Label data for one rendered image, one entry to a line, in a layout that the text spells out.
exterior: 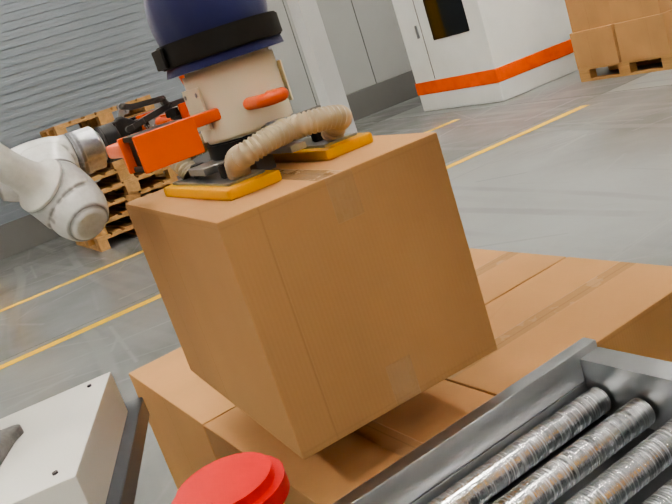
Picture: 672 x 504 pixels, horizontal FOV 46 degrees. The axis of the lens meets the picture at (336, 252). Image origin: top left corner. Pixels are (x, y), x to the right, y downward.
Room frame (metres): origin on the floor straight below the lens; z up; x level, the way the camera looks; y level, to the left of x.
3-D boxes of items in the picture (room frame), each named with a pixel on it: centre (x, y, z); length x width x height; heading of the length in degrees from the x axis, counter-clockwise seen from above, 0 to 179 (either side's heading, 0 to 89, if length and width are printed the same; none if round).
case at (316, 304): (1.47, 0.09, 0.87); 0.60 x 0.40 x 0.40; 24
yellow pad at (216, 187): (1.43, 0.16, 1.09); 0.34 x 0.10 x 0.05; 26
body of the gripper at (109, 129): (1.63, 0.34, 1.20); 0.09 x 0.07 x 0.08; 117
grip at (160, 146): (1.08, 0.18, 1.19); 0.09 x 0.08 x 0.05; 116
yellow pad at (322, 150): (1.51, -0.01, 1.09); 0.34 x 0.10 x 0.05; 26
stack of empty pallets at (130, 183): (8.65, 2.02, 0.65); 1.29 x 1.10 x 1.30; 25
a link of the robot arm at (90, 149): (1.60, 0.40, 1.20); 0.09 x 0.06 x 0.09; 27
